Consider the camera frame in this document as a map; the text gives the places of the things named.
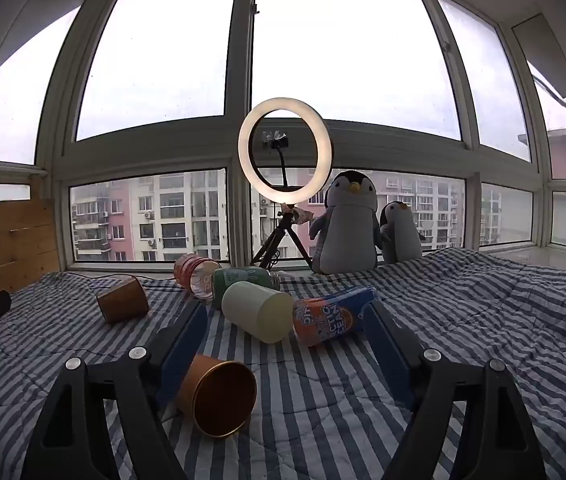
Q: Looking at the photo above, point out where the black tripod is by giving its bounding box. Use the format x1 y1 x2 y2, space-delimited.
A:
252 204 314 271

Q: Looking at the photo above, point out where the orange and blue printed cup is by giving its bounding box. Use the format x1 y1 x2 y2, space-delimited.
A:
292 285 379 349

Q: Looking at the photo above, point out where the wooden headboard panel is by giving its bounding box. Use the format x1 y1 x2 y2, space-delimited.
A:
0 198 62 297

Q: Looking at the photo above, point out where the small grey penguin plush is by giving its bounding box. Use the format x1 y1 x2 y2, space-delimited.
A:
379 201 426 265

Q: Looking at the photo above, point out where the clear cup with orange print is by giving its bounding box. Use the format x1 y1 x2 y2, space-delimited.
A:
173 253 223 302

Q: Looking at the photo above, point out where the black phone holder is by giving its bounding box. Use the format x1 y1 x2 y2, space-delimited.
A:
261 129 290 201

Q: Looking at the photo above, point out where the brown paper cup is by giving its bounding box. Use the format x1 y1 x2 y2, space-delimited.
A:
175 354 258 441
96 275 150 325

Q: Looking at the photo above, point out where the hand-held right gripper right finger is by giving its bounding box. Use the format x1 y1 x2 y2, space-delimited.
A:
361 300 548 480

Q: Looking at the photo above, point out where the green bottle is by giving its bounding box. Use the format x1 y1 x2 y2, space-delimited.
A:
212 266 282 310

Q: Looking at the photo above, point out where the white cup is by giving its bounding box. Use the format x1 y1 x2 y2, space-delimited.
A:
221 281 296 345

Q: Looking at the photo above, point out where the blue striped blanket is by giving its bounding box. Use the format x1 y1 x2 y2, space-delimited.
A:
0 246 566 480

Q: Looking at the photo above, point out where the white ring light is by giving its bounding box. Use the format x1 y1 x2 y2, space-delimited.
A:
237 97 334 206

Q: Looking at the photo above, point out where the white window frame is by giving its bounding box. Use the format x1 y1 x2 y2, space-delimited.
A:
0 0 566 264

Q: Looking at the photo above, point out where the large grey penguin plush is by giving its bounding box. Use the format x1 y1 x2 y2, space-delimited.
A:
309 170 383 275

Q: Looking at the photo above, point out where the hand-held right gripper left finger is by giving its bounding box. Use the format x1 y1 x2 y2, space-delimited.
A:
20 300 209 480

